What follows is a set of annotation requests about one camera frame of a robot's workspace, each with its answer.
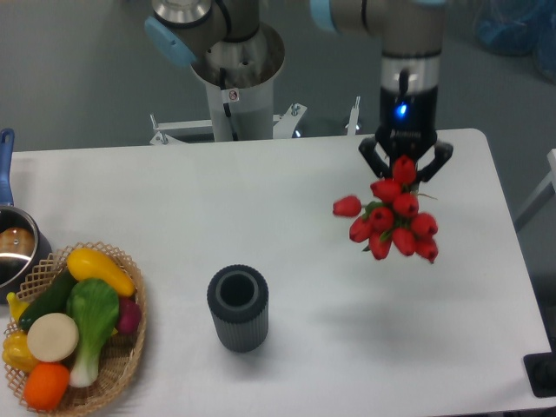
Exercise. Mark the yellow bell pepper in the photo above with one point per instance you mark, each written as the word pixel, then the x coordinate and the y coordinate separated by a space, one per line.
pixel 16 352

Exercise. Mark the green bok choy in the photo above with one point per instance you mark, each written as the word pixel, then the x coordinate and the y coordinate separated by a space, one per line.
pixel 94 307

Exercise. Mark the yellow squash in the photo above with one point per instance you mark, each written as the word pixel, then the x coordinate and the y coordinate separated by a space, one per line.
pixel 87 263

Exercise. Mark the blue plastic bag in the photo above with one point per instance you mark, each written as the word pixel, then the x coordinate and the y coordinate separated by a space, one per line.
pixel 519 28

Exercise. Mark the beige round mushroom cap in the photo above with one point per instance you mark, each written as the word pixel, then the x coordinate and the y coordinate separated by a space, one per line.
pixel 52 337

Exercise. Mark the dark green cucumber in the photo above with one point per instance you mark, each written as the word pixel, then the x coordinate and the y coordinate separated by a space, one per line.
pixel 52 300

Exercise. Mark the white frame leg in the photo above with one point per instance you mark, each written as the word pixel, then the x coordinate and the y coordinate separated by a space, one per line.
pixel 539 197

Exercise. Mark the woven wicker basket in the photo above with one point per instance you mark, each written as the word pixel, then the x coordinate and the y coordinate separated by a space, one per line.
pixel 120 356

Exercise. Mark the yellow banana tip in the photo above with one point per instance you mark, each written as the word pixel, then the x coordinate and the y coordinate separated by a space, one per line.
pixel 16 306

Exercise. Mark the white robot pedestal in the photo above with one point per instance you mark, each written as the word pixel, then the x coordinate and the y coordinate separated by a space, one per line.
pixel 239 84

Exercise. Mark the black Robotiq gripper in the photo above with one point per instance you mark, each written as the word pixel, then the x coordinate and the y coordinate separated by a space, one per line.
pixel 408 100

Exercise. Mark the dark grey ribbed vase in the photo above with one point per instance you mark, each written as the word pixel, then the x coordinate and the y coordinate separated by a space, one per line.
pixel 238 298

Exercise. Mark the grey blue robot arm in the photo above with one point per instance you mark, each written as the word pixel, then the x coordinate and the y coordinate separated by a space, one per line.
pixel 182 31

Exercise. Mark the red tulip bouquet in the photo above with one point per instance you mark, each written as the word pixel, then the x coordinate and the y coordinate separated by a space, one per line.
pixel 393 218

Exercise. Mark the purple red radish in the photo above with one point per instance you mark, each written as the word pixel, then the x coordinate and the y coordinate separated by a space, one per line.
pixel 130 316

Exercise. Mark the black box at table edge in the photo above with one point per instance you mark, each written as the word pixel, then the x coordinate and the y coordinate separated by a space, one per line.
pixel 540 370

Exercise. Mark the orange fruit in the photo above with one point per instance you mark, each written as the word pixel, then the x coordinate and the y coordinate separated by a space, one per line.
pixel 46 385

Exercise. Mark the blue handled saucepan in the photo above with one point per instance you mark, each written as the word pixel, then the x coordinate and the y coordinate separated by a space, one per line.
pixel 23 245

